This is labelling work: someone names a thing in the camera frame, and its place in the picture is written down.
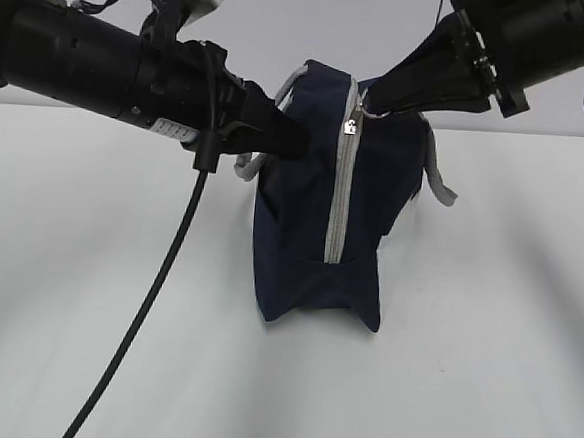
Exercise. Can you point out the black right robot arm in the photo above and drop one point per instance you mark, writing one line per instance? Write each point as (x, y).
(547, 35)

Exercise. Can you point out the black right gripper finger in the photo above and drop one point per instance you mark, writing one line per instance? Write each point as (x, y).
(436, 76)

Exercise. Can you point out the navy blue lunch bag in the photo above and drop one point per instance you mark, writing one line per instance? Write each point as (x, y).
(319, 220)

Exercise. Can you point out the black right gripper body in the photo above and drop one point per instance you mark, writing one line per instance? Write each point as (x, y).
(492, 59)

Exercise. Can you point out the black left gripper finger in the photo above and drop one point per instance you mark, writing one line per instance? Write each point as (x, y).
(253, 123)

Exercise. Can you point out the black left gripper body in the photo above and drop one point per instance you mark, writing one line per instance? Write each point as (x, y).
(180, 89)

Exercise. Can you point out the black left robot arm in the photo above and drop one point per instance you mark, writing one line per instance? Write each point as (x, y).
(64, 51)

